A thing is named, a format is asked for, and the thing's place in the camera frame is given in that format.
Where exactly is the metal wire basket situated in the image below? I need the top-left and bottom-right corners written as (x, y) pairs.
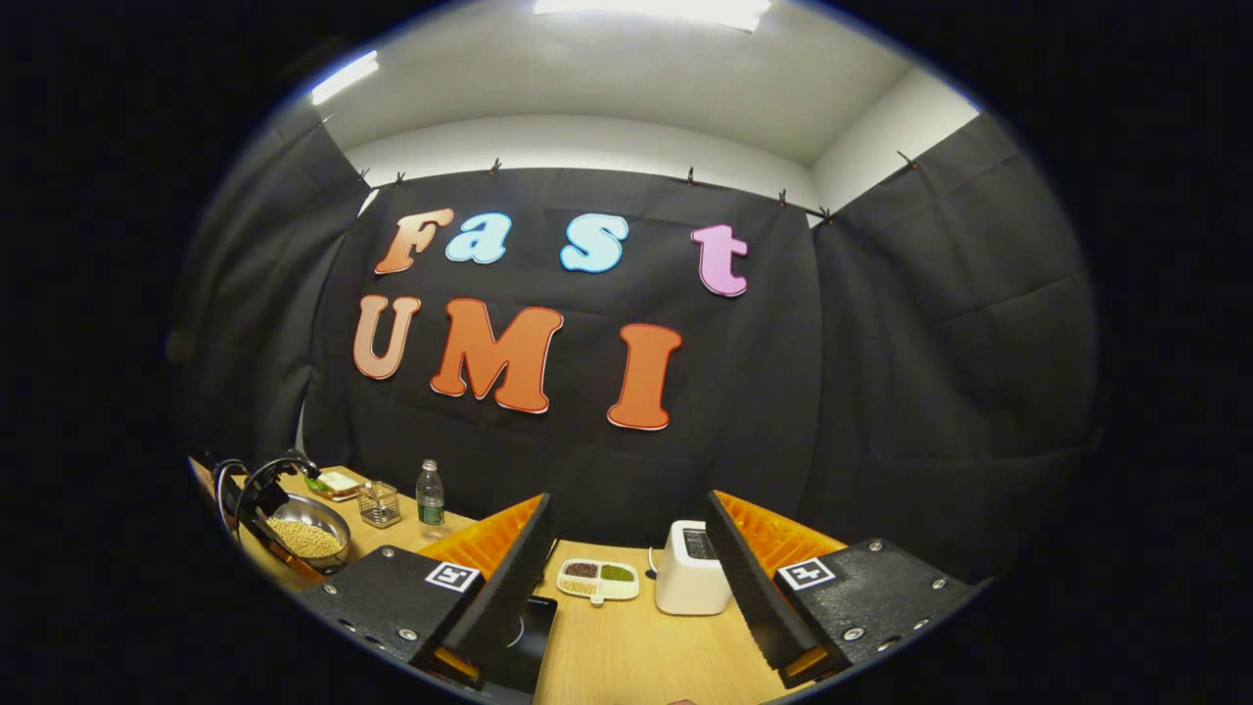
top-left (357, 480), bottom-right (403, 531)

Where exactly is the pile of yellow soybeans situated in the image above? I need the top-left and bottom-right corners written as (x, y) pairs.
top-left (266, 517), bottom-right (343, 560)

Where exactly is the black induction cooktop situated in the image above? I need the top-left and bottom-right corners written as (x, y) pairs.
top-left (487, 594), bottom-right (560, 698)

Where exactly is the white divided dish of beans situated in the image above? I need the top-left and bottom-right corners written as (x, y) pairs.
top-left (556, 558), bottom-right (641, 606)

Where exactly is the row of small cloth clips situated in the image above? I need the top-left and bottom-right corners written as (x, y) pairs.
top-left (315, 114), bottom-right (923, 224)

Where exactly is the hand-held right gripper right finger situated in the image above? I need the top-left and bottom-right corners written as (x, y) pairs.
top-left (705, 490), bottom-right (980, 689)

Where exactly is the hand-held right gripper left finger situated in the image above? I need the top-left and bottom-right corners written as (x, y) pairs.
top-left (299, 493), bottom-right (554, 684)

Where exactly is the white toaster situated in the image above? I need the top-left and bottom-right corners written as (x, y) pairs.
top-left (654, 520), bottom-right (734, 617)

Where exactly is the large ceiling light panel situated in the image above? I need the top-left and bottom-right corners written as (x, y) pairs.
top-left (534, 0), bottom-right (773, 33)

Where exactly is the small white plate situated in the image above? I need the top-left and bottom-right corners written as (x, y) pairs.
top-left (305, 471), bottom-right (362, 503)

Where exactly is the small ceiling light panel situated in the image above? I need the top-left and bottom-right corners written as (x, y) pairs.
top-left (310, 50), bottom-right (381, 107)

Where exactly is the clear water bottle green label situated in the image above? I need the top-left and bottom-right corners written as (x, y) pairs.
top-left (415, 458), bottom-right (446, 530)

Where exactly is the steel pot with black handles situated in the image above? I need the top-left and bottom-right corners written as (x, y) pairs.
top-left (212, 450), bottom-right (352, 575)

